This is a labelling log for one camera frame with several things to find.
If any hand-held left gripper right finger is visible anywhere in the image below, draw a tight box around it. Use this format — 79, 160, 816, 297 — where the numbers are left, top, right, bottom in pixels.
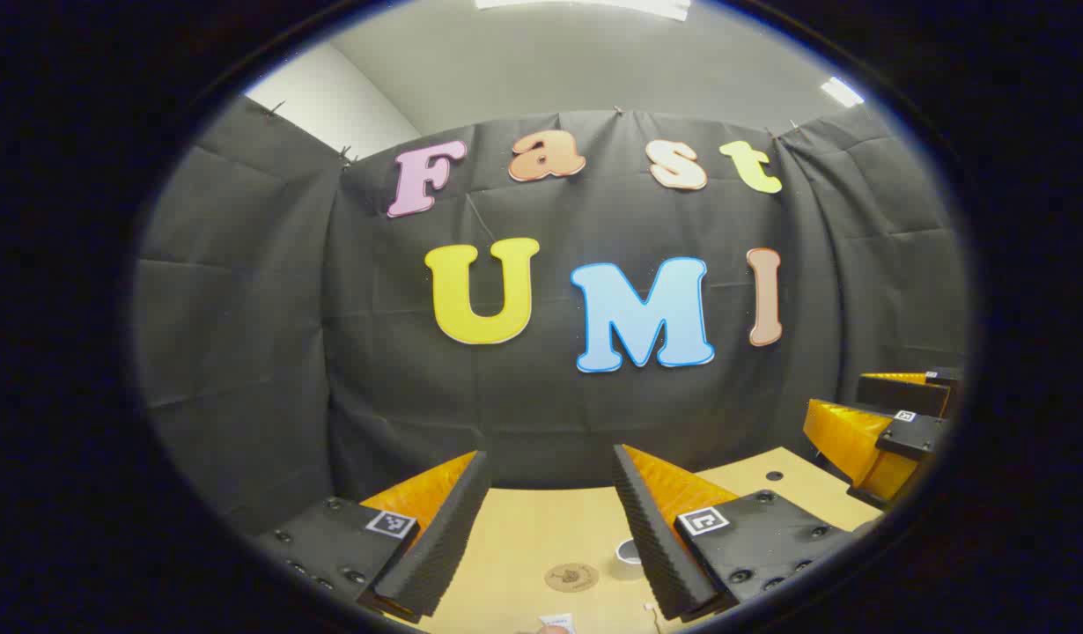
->
612, 445, 881, 622

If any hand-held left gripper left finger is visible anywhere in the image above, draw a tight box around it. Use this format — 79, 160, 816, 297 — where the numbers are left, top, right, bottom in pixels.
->
255, 451, 492, 622

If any white cup with wooden handle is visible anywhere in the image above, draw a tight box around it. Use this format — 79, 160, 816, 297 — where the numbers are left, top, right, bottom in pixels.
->
615, 539, 648, 582

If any round wooden coaster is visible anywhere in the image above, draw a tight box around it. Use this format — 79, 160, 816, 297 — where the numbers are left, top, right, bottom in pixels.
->
544, 563, 600, 593

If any light wooden desktop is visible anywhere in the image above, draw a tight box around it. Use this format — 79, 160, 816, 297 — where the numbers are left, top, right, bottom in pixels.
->
392, 446, 886, 634

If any black backdrop cloth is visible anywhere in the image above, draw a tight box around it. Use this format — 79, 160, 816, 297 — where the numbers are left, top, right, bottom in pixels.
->
132, 92, 972, 538

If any long ceiling light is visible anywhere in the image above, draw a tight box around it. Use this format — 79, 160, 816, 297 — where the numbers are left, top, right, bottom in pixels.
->
475, 0, 690, 22

